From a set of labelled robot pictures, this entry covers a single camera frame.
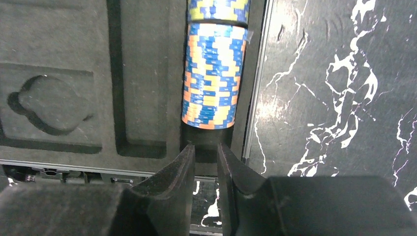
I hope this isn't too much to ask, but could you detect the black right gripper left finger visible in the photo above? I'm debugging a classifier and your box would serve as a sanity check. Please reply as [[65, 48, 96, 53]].
[[109, 145, 195, 236]]

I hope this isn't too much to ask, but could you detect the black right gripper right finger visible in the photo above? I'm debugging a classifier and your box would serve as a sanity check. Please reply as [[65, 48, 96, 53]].
[[217, 144, 417, 236]]

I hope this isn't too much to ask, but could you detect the blue orange poker chip stack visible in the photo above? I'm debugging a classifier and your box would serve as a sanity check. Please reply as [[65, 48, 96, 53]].
[[181, 23, 248, 130]]

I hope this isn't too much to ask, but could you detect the blue yellow poker chip stack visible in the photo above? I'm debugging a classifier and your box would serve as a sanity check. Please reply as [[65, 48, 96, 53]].
[[187, 0, 251, 24]]

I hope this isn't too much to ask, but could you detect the black foam-lined poker case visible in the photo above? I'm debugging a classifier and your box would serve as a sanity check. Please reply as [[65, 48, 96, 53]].
[[0, 0, 268, 182]]

